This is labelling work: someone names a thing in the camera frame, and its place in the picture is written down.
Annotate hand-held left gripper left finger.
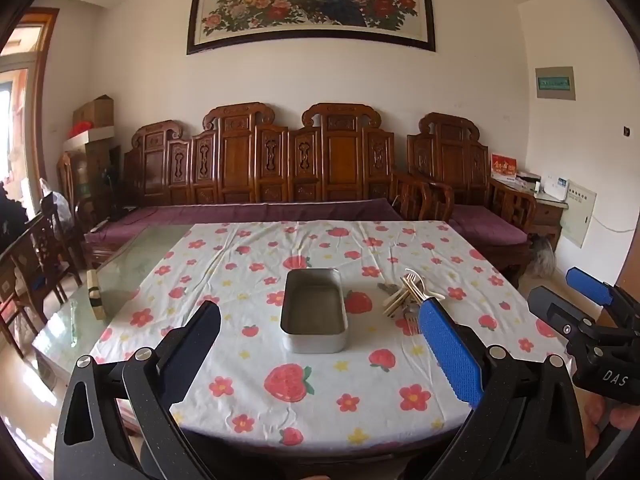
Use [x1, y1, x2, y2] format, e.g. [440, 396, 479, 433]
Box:
[55, 300, 223, 480]

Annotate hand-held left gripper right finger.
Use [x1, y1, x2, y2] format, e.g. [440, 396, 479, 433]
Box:
[417, 296, 586, 480]

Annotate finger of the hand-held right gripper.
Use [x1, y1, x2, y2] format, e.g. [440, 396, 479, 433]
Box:
[527, 286, 603, 348]
[566, 267, 640, 333]

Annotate metal fork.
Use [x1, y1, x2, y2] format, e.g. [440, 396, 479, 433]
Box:
[397, 305, 422, 336]

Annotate cream plastic fork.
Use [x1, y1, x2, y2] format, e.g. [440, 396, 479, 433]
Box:
[401, 270, 426, 306]

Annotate rectangular metal tin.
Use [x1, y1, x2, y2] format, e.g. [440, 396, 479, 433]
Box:
[280, 268, 348, 355]

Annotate person's right hand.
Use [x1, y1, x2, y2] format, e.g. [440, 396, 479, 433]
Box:
[584, 392, 640, 458]

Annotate grey furry animal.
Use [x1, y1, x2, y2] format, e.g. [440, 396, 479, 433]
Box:
[530, 235, 557, 278]

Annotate grey electrical panel door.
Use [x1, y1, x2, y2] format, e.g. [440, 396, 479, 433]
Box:
[560, 180, 598, 249]

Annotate wooden side table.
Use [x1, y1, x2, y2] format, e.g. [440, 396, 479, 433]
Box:
[520, 184, 571, 253]

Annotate strawberry flower print tablecloth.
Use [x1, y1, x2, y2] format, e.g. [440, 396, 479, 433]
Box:
[90, 220, 573, 448]

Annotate square purple seat cushion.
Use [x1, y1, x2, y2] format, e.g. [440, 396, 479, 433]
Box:
[450, 204, 530, 247]

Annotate wooden block with dark band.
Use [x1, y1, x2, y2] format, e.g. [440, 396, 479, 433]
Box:
[87, 270, 107, 321]

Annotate long purple seat cushion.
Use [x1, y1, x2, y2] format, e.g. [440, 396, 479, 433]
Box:
[87, 199, 404, 244]

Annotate red gift box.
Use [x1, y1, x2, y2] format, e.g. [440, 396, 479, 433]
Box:
[490, 153, 518, 181]

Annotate dark wooden dining chair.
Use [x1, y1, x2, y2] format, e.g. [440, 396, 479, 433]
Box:
[0, 230, 68, 358]
[30, 195, 85, 288]

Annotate carved wooden armchair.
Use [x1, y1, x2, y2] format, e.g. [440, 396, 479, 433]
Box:
[407, 112, 539, 288]

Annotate long carved wooden sofa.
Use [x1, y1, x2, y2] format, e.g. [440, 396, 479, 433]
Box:
[82, 102, 455, 266]

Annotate white plastic bag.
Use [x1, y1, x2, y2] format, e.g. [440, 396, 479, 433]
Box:
[40, 177, 76, 224]

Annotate dark wooden cabinet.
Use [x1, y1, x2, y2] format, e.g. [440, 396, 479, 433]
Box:
[62, 141, 123, 211]

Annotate flat white box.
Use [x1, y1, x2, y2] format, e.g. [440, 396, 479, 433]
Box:
[65, 127, 114, 152]

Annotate brown cardboard box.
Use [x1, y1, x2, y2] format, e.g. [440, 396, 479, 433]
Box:
[72, 94, 115, 133]

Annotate framed peacock flower painting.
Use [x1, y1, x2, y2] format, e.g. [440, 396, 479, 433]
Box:
[186, 0, 437, 56]

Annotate wall box with green label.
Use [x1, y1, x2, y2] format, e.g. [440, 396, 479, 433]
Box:
[535, 66, 576, 101]

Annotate wooden door frame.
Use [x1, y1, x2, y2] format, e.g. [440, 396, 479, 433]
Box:
[0, 7, 61, 251]

